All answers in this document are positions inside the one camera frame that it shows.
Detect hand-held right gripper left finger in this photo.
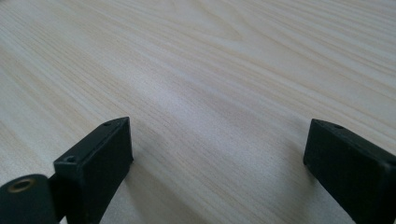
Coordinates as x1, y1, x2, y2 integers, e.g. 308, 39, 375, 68
52, 116, 134, 224

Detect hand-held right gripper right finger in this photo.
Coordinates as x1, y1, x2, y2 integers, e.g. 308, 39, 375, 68
303, 118, 396, 224

